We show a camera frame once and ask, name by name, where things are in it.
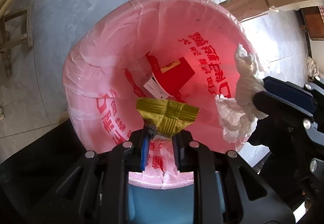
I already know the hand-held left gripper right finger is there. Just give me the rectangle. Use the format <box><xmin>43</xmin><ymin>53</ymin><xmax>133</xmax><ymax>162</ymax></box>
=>
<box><xmin>173</xmin><ymin>130</ymin><xmax>296</xmax><ymax>224</ymax></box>

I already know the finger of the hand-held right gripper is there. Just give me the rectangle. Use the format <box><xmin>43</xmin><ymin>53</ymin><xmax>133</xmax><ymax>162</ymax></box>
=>
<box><xmin>263</xmin><ymin>76</ymin><xmax>324</xmax><ymax>114</ymax></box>
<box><xmin>253</xmin><ymin>91</ymin><xmax>324</xmax><ymax>176</ymax></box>

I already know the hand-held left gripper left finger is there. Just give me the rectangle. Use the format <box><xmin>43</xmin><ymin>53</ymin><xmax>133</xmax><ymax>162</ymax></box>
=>
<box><xmin>30</xmin><ymin>125</ymin><xmax>151</xmax><ymax>224</ymax></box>

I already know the yellow snack wrapper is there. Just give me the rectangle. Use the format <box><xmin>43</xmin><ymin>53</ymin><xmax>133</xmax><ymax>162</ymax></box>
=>
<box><xmin>136</xmin><ymin>98</ymin><xmax>200</xmax><ymax>142</ymax></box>

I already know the white tissue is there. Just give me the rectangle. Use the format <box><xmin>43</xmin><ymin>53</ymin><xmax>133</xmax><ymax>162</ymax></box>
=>
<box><xmin>215</xmin><ymin>44</ymin><xmax>270</xmax><ymax>145</ymax></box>

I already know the red paper cup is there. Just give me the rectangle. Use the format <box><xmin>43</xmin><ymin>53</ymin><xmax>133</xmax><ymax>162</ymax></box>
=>
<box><xmin>145</xmin><ymin>54</ymin><xmax>195</xmax><ymax>98</ymax></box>

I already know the pink lined trash bin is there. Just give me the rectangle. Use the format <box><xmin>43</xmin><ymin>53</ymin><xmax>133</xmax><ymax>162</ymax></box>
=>
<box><xmin>62</xmin><ymin>0</ymin><xmax>256</xmax><ymax>224</ymax></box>

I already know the white cloth on floor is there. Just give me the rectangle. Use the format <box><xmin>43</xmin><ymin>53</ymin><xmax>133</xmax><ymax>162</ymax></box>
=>
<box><xmin>307</xmin><ymin>57</ymin><xmax>321</xmax><ymax>79</ymax></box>

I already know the person's left leg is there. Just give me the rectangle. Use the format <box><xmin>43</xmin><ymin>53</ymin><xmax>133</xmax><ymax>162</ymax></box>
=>
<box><xmin>0</xmin><ymin>118</ymin><xmax>107</xmax><ymax>224</ymax></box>

